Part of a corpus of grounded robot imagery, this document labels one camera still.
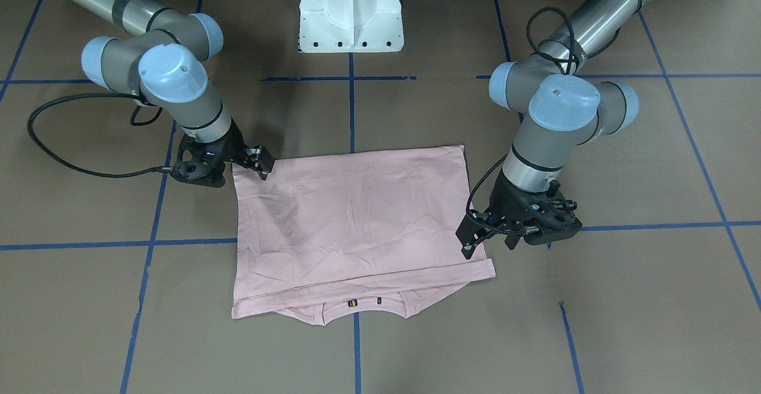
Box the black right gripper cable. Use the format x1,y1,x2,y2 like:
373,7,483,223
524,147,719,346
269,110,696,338
27,92,179,178

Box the pink Snoopy t-shirt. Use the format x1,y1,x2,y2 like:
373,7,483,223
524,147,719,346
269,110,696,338
231,145,495,326

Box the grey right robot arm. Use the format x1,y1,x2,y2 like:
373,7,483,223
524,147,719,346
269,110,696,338
27,0,275,188

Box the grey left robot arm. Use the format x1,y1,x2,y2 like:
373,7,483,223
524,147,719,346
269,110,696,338
456,0,654,259

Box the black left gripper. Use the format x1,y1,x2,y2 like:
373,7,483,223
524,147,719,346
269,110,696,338
455,172,583,260

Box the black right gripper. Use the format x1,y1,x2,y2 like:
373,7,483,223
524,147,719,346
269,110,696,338
171,122,275,188

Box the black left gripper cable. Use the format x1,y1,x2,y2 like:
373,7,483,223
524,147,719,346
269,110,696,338
466,7,622,228

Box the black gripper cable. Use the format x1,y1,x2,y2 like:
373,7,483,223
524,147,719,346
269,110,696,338
466,7,622,228
27,92,179,178

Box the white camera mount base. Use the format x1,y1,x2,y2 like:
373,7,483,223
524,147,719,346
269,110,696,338
297,0,405,53

